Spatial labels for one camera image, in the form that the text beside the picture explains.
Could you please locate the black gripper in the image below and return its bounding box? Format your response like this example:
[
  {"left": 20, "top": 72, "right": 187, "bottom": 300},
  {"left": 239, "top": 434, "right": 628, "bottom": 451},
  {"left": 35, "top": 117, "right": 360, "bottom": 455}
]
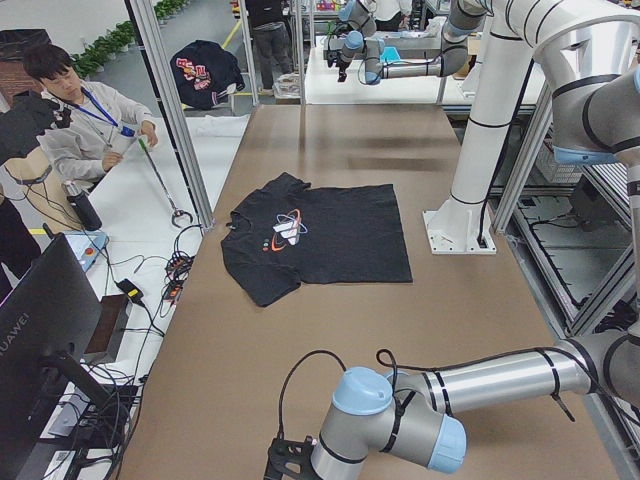
[
  {"left": 325, "top": 37, "right": 348, "bottom": 75},
  {"left": 263, "top": 436, "right": 316, "bottom": 480}
]

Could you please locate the black graphic t-shirt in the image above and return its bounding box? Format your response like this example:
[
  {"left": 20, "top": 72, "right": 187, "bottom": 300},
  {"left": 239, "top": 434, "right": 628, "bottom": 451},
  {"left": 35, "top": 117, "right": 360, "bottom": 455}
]
[{"left": 221, "top": 172, "right": 413, "bottom": 307}]

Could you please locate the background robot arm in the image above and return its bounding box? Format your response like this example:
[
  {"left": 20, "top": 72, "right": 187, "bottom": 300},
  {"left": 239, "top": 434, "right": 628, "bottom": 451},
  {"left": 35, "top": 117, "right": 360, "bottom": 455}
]
[{"left": 338, "top": 0, "right": 376, "bottom": 37}]

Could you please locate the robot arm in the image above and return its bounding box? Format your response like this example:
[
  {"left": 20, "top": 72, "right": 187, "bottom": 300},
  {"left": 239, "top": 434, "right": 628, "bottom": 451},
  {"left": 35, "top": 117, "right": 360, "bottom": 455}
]
[
  {"left": 325, "top": 1, "right": 639, "bottom": 165},
  {"left": 264, "top": 325, "right": 639, "bottom": 479}
]

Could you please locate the black jacket with patches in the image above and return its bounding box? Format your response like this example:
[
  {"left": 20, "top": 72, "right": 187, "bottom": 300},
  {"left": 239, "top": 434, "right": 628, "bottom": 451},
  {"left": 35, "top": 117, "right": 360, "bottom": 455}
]
[{"left": 169, "top": 40, "right": 245, "bottom": 110}]

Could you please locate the grey orange usb hub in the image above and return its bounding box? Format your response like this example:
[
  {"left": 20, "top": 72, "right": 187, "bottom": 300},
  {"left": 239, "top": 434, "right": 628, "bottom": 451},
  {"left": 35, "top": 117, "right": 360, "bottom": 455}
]
[
  {"left": 162, "top": 282, "right": 183, "bottom": 302},
  {"left": 165, "top": 252, "right": 194, "bottom": 276}
]

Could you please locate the black mini PC box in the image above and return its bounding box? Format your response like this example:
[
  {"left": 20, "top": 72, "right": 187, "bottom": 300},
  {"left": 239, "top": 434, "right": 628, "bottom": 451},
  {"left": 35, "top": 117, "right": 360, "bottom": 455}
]
[{"left": 83, "top": 293, "right": 132, "bottom": 364}]

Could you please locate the black power adapter brick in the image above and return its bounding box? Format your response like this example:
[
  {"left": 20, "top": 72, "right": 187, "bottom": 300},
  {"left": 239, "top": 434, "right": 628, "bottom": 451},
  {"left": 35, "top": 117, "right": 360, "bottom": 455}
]
[{"left": 116, "top": 279, "right": 143, "bottom": 305}]

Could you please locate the seated man in grey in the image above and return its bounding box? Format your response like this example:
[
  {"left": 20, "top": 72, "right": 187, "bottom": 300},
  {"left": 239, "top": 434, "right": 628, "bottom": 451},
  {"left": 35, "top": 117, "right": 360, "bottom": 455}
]
[{"left": 23, "top": 43, "right": 158, "bottom": 184}]

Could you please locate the black computer monitor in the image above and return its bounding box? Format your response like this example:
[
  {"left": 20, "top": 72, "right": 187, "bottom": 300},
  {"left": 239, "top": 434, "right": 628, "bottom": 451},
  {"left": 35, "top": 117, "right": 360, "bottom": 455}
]
[{"left": 1, "top": 234, "right": 108, "bottom": 479}]

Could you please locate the teach pendant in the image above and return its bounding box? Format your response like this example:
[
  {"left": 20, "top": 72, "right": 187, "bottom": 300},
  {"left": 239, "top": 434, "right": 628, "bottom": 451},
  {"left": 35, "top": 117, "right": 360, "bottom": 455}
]
[{"left": 63, "top": 231, "right": 108, "bottom": 272}]

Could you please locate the black water bottle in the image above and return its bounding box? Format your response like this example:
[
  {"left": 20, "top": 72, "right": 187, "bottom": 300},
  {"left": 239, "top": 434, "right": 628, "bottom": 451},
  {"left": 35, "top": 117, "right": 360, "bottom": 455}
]
[{"left": 63, "top": 181, "right": 102, "bottom": 231}]

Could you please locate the aluminium frame post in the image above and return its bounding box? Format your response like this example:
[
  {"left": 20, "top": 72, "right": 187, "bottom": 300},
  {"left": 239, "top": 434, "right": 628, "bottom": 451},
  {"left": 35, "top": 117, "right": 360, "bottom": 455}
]
[{"left": 124, "top": 0, "right": 214, "bottom": 232}]

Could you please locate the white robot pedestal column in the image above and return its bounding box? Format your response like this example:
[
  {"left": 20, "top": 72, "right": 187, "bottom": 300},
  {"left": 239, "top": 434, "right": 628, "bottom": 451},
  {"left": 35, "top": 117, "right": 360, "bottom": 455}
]
[{"left": 423, "top": 11, "right": 532, "bottom": 255}]

